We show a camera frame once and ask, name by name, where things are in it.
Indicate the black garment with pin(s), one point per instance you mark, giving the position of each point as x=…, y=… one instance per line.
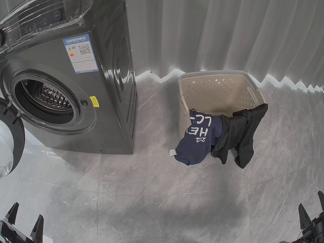
x=243, y=135

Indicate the white curtain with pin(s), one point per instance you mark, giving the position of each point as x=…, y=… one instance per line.
x=215, y=26

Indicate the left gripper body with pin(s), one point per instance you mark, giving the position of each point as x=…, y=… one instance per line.
x=15, y=233

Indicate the grey washing machine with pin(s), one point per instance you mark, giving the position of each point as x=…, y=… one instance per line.
x=108, y=90

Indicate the cream laundry basket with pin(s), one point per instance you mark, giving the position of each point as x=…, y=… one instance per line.
x=215, y=95

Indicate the dark blue T-shirt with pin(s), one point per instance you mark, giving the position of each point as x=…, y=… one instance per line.
x=197, y=145

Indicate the washing machine door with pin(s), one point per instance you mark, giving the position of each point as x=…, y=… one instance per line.
x=18, y=140

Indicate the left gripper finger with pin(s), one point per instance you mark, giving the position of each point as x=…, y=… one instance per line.
x=37, y=228
x=12, y=214

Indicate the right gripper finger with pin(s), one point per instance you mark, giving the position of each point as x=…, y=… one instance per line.
x=321, y=200
x=305, y=218

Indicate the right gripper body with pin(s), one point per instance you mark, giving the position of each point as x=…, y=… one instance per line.
x=315, y=230

